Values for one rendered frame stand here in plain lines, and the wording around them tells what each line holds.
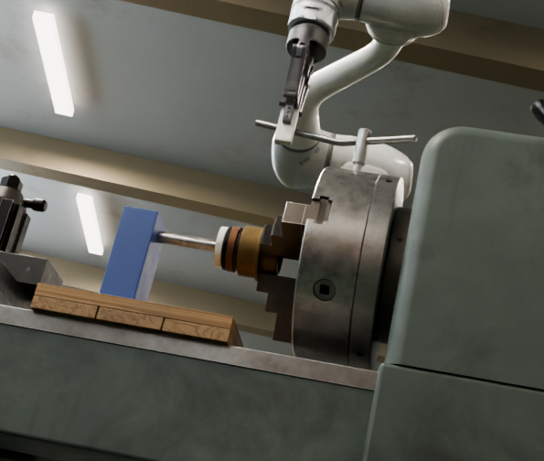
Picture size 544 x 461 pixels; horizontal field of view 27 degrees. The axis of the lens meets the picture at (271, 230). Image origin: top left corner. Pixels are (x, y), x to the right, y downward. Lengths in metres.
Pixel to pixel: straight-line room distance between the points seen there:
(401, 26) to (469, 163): 0.52
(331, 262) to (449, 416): 0.31
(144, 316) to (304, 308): 0.24
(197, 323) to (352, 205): 0.30
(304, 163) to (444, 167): 0.90
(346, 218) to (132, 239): 0.37
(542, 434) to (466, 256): 0.27
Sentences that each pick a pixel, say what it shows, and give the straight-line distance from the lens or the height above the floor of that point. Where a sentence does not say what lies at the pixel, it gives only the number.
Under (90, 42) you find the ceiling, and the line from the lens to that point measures 7.39.
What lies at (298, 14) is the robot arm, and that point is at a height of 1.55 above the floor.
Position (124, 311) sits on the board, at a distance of 1.69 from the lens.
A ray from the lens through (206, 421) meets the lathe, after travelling 1.63.
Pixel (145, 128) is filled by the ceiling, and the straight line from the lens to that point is 8.21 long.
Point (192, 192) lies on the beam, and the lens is 8.52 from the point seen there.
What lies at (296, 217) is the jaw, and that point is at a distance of 1.76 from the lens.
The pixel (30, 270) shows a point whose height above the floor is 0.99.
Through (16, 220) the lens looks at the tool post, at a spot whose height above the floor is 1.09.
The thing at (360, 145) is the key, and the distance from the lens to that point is 1.92.
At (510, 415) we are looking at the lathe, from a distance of 1.57.
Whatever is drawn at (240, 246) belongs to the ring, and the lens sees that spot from 1.85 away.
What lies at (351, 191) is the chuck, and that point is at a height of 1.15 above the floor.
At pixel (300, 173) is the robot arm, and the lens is 2.58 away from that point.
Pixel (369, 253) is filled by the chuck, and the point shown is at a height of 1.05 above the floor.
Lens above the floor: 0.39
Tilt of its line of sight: 23 degrees up
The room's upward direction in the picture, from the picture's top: 13 degrees clockwise
